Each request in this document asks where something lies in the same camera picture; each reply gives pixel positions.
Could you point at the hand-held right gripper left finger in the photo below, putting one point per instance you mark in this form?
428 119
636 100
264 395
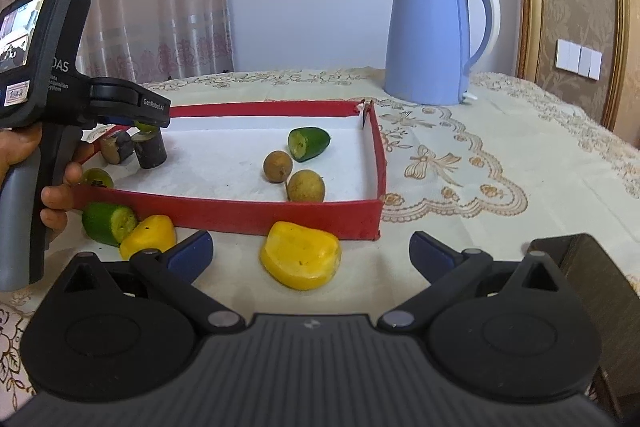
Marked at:
192 253

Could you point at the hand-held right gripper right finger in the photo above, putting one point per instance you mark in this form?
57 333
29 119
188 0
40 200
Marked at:
431 254

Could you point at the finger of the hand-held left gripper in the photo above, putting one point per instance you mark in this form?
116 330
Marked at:
130 102

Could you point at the small green fruit piece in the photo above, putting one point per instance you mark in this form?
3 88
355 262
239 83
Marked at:
97 178
146 127

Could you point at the dark eggplant piece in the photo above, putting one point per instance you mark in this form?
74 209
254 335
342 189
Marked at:
116 149
150 152

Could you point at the red cardboard box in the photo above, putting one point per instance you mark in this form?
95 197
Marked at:
250 217

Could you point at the brown longan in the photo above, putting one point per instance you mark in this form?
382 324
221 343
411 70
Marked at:
306 187
277 167

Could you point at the person's left hand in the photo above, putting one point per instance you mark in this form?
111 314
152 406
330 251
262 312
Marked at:
20 147

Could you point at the small yellow pepper piece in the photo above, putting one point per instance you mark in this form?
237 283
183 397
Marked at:
147 234

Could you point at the green cucumber chunk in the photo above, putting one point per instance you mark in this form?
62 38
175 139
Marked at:
105 222

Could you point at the large yellow pepper piece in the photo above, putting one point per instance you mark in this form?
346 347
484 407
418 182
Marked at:
300 257

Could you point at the black smartphone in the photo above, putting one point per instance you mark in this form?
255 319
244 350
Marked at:
590 267

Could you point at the green cucumber half with tip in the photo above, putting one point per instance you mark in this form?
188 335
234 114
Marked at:
312 142

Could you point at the blue electric kettle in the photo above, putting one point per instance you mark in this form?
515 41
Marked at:
425 42

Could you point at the white wall switch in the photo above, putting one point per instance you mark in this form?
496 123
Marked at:
579 59

